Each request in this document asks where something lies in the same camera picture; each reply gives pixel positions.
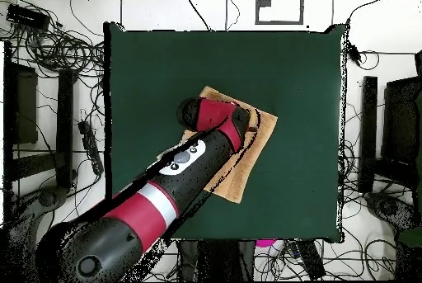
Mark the orange terry towel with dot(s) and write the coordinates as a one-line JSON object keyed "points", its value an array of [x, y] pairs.
{"points": [[254, 157]]}

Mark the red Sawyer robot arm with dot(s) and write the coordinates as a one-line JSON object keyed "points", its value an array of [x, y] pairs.
{"points": [[197, 170]]}

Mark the dark green tablecloth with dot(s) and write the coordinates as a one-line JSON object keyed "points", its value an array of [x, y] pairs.
{"points": [[148, 81]]}

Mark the magenta round object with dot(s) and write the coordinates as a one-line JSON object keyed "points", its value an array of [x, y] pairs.
{"points": [[265, 242]]}

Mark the black power strip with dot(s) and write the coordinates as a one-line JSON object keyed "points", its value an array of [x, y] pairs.
{"points": [[89, 146], [311, 260]]}

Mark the black upright bar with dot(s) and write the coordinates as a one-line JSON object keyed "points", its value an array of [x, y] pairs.
{"points": [[368, 131], [65, 124]]}

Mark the black power adapter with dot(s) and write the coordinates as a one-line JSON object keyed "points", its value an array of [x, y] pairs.
{"points": [[354, 53]]}

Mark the grey stand foot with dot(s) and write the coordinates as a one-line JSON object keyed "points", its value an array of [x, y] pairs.
{"points": [[385, 207], [49, 197]]}

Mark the dark brown box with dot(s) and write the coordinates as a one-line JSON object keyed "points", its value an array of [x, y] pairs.
{"points": [[26, 104]]}

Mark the dark cabinet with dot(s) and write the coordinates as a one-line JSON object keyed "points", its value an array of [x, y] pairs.
{"points": [[400, 121]]}

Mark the black electronics box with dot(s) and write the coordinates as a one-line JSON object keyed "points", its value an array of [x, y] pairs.
{"points": [[28, 17]]}

